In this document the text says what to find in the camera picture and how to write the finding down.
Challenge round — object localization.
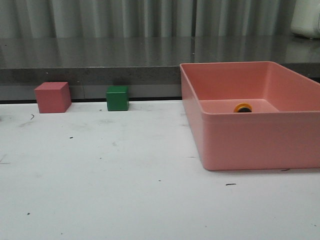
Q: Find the green cube block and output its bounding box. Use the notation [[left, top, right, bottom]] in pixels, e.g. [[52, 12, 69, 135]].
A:
[[106, 85, 129, 112]]

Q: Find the pink cube block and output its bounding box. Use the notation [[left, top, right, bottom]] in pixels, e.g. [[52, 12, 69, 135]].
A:
[[34, 82, 72, 114]]

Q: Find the pink plastic bin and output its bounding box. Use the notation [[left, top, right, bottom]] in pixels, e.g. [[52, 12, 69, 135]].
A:
[[180, 61, 320, 171]]

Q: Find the yellow mushroom push button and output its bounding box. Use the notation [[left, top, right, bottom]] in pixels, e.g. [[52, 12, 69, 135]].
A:
[[233, 102, 253, 113]]

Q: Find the white appliance in background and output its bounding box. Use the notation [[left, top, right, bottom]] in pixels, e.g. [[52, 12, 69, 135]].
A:
[[290, 0, 320, 39]]

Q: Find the grey curtain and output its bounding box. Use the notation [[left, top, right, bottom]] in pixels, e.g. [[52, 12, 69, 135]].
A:
[[0, 0, 296, 39]]

